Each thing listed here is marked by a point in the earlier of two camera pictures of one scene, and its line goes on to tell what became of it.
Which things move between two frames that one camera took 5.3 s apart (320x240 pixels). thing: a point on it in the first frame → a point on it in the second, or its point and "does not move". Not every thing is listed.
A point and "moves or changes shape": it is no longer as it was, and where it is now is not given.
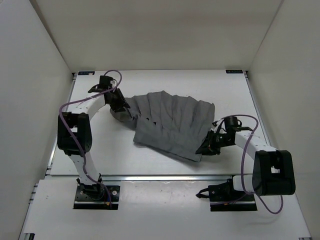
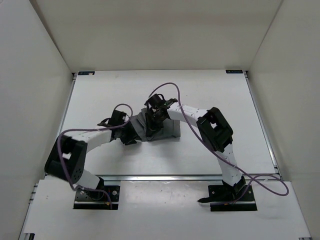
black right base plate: [223, 197] does not move
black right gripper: [208, 147] → [152, 129]
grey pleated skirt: [168, 121] moves or changes shape
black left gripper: [122, 102] → [131, 135]
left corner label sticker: [86, 73] does not move
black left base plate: [96, 196] does not move
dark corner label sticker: [234, 71] does not move
